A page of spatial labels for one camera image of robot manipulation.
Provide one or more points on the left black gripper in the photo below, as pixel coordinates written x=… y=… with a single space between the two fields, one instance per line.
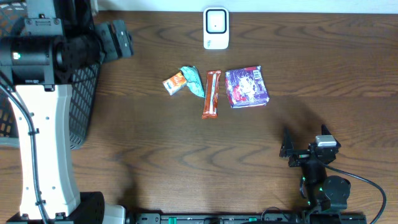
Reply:
x=121 y=38

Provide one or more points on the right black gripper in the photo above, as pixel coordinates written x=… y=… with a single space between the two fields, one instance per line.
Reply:
x=300 y=156

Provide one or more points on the small orange snack packet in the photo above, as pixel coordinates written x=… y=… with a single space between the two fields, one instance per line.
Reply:
x=175 y=83

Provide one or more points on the purple snack packet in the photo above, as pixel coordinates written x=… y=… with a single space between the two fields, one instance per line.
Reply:
x=245 y=87

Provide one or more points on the teal snack packet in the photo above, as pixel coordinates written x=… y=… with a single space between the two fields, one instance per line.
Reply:
x=194 y=84

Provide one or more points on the orange-red snack bar wrapper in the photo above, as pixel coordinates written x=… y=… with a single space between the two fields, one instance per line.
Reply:
x=211 y=97

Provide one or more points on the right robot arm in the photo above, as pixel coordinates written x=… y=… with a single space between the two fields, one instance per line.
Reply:
x=327 y=195

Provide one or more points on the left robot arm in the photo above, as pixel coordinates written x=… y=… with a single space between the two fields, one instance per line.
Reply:
x=50 y=62

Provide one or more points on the white barcode scanner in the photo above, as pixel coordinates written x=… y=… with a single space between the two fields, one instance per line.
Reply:
x=215 y=28

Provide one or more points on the dark grey plastic mesh basket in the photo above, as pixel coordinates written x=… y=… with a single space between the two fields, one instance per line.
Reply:
x=84 y=87

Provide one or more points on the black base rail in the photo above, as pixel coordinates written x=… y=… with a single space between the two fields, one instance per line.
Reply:
x=156 y=218

